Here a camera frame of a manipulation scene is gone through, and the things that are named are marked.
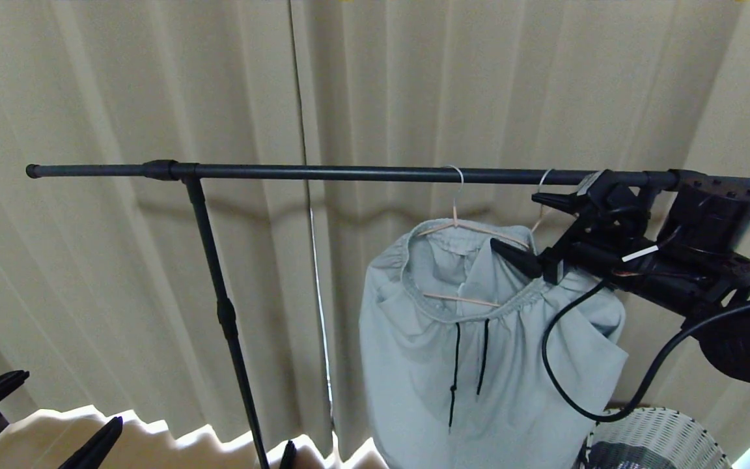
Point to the beige curtain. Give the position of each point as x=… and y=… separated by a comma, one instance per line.
x=121, y=65

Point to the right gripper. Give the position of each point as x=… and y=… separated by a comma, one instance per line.
x=661, y=273

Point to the pink clothes hanger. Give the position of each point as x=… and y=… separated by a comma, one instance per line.
x=542, y=182
x=492, y=231

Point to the white laundry basket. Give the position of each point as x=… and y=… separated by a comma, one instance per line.
x=655, y=430

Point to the pale grey shorts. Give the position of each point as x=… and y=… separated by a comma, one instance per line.
x=414, y=391

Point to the black clothes rack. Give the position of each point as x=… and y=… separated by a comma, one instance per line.
x=349, y=172

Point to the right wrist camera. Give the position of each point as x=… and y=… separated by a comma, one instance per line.
x=609, y=202

